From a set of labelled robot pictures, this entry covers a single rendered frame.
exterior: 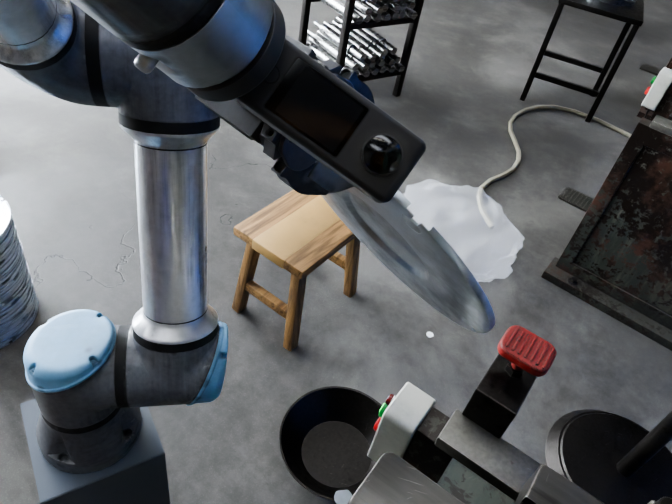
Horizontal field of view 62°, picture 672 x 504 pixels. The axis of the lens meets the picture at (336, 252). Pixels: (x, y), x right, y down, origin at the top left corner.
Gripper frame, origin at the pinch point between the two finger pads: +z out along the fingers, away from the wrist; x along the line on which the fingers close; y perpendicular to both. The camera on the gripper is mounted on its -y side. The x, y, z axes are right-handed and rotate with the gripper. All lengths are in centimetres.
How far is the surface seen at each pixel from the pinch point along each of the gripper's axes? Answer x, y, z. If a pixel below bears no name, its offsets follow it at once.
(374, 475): 23.0, -13.9, 13.7
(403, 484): 21.9, -16.5, 14.8
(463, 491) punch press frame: 22.7, -20.6, 33.1
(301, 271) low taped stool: 20, 41, 81
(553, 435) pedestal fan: 17, -27, 127
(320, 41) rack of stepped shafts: -61, 154, 175
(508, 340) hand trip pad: 4.0, -13.8, 35.3
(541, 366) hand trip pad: 4.2, -19.0, 35.2
